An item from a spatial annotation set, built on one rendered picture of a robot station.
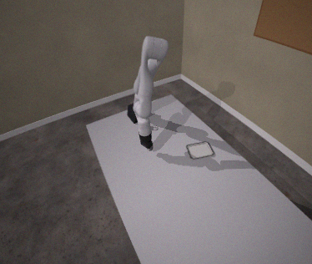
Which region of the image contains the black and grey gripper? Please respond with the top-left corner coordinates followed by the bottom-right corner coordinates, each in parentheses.
top-left (138, 123), bottom-right (158, 150)

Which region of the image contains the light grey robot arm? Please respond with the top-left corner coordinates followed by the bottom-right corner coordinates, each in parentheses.
top-left (133, 36), bottom-right (169, 130)

